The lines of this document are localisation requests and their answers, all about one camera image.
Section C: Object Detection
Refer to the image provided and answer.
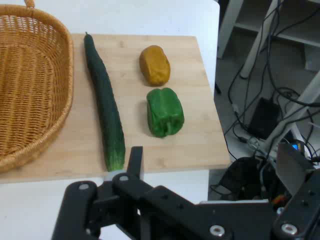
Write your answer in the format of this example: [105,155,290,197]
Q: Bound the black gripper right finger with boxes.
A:
[271,142,320,240]

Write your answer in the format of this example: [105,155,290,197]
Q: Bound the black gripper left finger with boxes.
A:
[51,146,234,240]

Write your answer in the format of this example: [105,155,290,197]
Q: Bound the long dark green cucumber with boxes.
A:
[83,31,126,173]

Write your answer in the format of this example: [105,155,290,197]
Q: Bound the light wooden cutting board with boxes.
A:
[0,33,232,185]

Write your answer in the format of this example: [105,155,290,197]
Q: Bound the green bell pepper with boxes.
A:
[145,87,185,139]

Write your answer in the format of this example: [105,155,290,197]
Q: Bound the white slanted table leg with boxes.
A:
[239,0,285,80]
[262,72,320,153]

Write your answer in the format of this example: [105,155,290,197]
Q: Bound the black power adapter brick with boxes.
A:
[246,96,281,140]

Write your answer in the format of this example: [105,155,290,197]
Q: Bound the brownish yellow bell pepper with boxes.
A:
[138,44,172,87]

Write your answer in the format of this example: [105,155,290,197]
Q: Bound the woven wicker basket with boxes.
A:
[0,0,75,173]

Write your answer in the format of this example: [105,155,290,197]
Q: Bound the thick black cable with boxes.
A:
[265,0,320,108]

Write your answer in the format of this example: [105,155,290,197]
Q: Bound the thin black cable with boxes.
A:
[227,9,272,131]

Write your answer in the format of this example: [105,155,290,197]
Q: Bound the white metal shelf frame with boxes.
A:
[216,0,320,61]

